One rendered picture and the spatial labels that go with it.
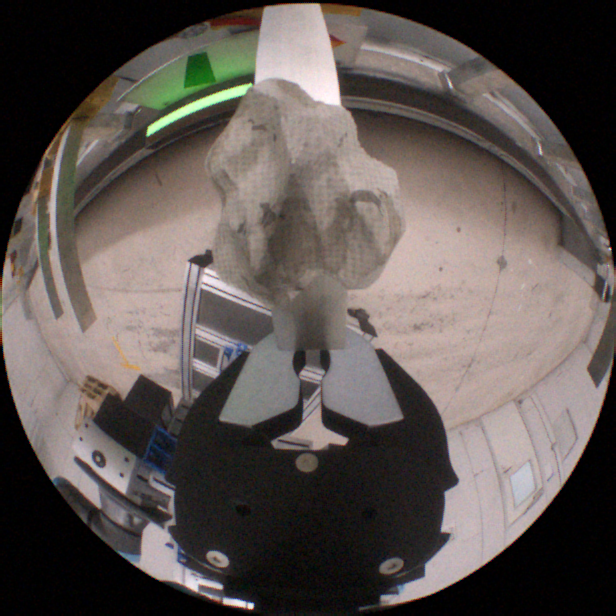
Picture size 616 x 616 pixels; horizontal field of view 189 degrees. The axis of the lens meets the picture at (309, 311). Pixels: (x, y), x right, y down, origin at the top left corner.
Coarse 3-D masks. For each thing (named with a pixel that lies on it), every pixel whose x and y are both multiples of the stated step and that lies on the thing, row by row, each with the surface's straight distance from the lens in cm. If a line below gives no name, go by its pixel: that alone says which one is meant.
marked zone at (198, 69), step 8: (192, 56) 26; (200, 56) 26; (192, 64) 27; (200, 64) 28; (208, 64) 28; (192, 72) 29; (200, 72) 29; (208, 72) 29; (184, 80) 30; (192, 80) 30; (200, 80) 31; (208, 80) 31; (184, 88) 32
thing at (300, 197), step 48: (288, 96) 8; (240, 144) 7; (288, 144) 6; (336, 144) 6; (240, 192) 7; (288, 192) 5; (336, 192) 6; (384, 192) 7; (240, 240) 6; (288, 240) 6; (336, 240) 7; (384, 240) 6; (240, 288) 8; (288, 288) 8
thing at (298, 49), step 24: (264, 24) 13; (288, 24) 13; (312, 24) 13; (264, 48) 11; (288, 48) 10; (312, 48) 10; (264, 72) 9; (288, 72) 9; (312, 72) 9; (336, 72) 9; (312, 96) 8; (336, 96) 8; (312, 288) 8; (336, 288) 8; (288, 312) 8; (312, 312) 8; (336, 312) 8; (288, 336) 9; (312, 336) 9; (336, 336) 9
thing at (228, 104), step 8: (240, 96) 29; (216, 104) 30; (224, 104) 29; (232, 104) 28; (200, 112) 30; (208, 112) 29; (216, 112) 29; (176, 120) 32; (184, 120) 31; (192, 120) 30; (168, 128) 33; (176, 128) 31; (152, 136) 35; (160, 136) 33
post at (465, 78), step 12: (480, 60) 32; (456, 72) 35; (468, 72) 33; (480, 72) 31; (492, 72) 30; (456, 84) 34; (468, 84) 33; (480, 84) 33; (492, 84) 32; (504, 84) 32; (516, 84) 31
